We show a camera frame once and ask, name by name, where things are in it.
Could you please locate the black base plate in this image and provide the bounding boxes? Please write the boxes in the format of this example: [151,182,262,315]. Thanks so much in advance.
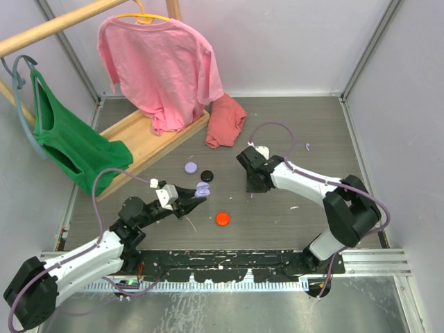
[111,250,329,283]

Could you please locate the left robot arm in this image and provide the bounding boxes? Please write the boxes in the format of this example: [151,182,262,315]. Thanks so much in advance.
[3,185,206,332]

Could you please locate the orange earbud case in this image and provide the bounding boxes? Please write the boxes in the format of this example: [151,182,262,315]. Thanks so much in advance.
[216,212,230,227]

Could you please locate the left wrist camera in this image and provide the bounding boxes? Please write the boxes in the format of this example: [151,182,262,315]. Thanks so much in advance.
[155,184,179,211]

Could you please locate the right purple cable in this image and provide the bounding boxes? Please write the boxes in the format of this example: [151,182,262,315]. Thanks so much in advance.
[249,121,393,299]

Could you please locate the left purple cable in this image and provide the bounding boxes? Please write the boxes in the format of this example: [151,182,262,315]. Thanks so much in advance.
[8,168,159,332]

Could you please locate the yellow hanger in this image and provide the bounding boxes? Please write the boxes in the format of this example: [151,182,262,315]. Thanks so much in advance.
[115,0,169,24]

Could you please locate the grey-blue hanger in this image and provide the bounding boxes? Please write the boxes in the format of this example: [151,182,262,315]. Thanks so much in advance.
[1,54,49,160]

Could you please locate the black earbud case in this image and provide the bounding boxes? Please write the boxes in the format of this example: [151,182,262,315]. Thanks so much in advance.
[200,170,214,182]

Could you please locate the lilac earbud case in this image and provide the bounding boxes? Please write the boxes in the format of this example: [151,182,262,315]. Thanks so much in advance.
[194,182,211,198]
[184,162,198,174]

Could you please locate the salmon folded shirt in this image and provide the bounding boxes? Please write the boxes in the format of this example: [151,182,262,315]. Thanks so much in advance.
[205,94,248,149]

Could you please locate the green tank top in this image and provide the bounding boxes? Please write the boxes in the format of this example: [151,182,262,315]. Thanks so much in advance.
[30,69,133,196]

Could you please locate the purple cable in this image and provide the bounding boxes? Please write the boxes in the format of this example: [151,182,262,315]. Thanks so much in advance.
[249,121,393,299]
[8,168,159,332]

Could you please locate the white cable duct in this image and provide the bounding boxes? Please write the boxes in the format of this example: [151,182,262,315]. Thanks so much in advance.
[69,280,309,293]

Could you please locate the pink t-shirt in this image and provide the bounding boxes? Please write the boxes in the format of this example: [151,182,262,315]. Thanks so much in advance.
[97,17,224,135]

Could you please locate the wooden clothes rack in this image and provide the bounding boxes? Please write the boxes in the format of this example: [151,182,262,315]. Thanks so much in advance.
[1,0,181,125]

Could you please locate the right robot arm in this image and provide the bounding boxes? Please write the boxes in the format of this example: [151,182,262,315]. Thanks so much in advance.
[237,146,382,273]

